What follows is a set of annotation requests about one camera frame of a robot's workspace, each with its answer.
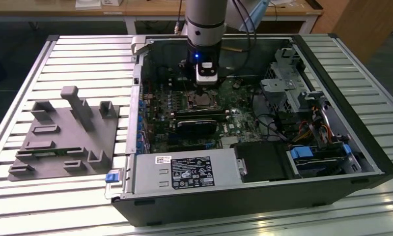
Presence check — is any blue disk carrier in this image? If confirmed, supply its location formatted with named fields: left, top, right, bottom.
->
left=289, top=146, right=314, bottom=161

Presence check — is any grey parts rack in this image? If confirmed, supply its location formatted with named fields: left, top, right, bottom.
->
left=6, top=86, right=121, bottom=182

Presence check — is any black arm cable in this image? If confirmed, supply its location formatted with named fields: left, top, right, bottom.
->
left=230, top=0, right=261, bottom=54

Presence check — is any black RAM slot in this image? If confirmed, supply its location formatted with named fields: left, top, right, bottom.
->
left=174, top=114, right=230, bottom=121
left=173, top=110, right=226, bottom=117

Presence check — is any black plastic shroud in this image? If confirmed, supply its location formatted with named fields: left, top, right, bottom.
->
left=232, top=141, right=294, bottom=184

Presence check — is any grey power supply unit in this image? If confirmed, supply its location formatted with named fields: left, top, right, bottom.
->
left=130, top=147, right=246, bottom=195

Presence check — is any wooden cabinet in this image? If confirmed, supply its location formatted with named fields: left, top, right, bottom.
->
left=310, top=0, right=393, bottom=63

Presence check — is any yellow and red wire bundle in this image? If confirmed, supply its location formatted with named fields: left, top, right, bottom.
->
left=294, top=105, right=336, bottom=148

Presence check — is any black expansion slot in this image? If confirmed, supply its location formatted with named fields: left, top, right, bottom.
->
left=168, top=144, right=208, bottom=151

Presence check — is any black PC case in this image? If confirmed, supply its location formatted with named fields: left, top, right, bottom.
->
left=110, top=33, right=393, bottom=227

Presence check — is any grey case latch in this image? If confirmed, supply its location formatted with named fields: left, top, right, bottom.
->
left=130, top=35, right=156, bottom=56

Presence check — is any grey metal disk bay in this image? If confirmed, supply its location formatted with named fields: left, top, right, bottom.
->
left=258, top=48, right=329, bottom=114

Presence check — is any wooden desk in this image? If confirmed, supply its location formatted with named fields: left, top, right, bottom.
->
left=0, top=0, right=324, bottom=35

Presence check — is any black wire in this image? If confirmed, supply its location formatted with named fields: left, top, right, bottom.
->
left=252, top=112, right=293, bottom=143

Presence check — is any green RAM stick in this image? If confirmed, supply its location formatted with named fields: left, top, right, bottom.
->
left=30, top=151, right=68, bottom=157

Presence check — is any black disk drive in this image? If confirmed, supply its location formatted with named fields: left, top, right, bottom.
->
left=294, top=157, right=349, bottom=178

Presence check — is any green motherboard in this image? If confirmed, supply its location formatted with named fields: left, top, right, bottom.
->
left=138, top=72, right=277, bottom=153

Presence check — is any black graphics card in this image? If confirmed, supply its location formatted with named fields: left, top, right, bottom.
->
left=174, top=119, right=218, bottom=137

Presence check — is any CPU socket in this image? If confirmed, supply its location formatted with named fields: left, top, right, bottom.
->
left=182, top=89, right=224, bottom=111

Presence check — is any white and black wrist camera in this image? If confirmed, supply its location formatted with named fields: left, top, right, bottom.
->
left=196, top=61, right=220, bottom=86

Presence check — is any blue case latch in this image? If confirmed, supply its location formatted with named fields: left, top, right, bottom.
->
left=105, top=173, right=122, bottom=184

